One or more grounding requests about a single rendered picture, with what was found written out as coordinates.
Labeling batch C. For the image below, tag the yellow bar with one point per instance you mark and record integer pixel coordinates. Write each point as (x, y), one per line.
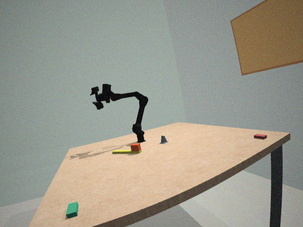
(135, 148)

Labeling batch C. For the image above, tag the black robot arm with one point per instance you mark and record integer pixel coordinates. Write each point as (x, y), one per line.
(107, 94)

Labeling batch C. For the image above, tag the small red block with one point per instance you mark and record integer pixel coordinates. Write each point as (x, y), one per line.
(260, 136)

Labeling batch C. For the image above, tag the green rectangular block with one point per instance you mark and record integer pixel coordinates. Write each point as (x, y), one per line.
(72, 210)

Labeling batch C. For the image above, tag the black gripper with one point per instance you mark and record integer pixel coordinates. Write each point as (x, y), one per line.
(98, 104)

